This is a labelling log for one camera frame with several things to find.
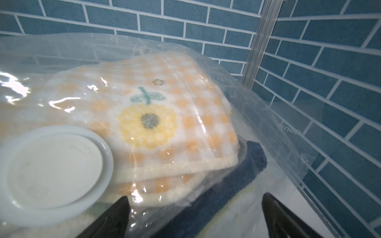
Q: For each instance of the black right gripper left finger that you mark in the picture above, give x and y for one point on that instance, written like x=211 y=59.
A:
x=112 y=223

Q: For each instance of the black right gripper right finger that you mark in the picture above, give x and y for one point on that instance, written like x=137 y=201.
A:
x=282 y=222

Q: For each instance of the blue cloud pattern blanket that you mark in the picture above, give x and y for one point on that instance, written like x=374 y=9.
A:
x=190 y=222

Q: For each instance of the clear plastic vacuum bag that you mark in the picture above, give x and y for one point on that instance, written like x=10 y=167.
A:
x=251 y=117

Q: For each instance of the orange checkered sunflower blanket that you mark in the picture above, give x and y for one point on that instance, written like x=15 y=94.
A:
x=166 y=122

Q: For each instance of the white round bag valve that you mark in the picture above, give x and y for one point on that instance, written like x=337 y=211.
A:
x=53 y=174

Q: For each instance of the right aluminium corner post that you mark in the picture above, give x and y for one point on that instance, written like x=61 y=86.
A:
x=265 y=28

